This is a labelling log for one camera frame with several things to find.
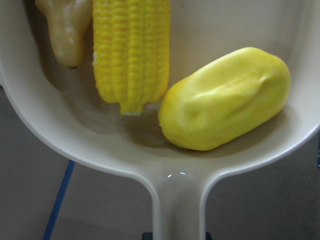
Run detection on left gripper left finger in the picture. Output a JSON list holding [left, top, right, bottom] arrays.
[[142, 232, 153, 240]]

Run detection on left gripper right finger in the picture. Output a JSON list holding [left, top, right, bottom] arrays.
[[205, 232, 213, 240]]

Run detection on yellow toy potato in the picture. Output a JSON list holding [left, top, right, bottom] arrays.
[[158, 47, 291, 151]]

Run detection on beige plastic dustpan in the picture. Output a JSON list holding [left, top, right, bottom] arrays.
[[0, 0, 320, 240]]

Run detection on yellow toy corn cob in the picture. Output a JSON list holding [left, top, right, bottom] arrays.
[[92, 0, 171, 116]]

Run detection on toy ginger root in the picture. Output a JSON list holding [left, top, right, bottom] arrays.
[[35, 0, 92, 69]]

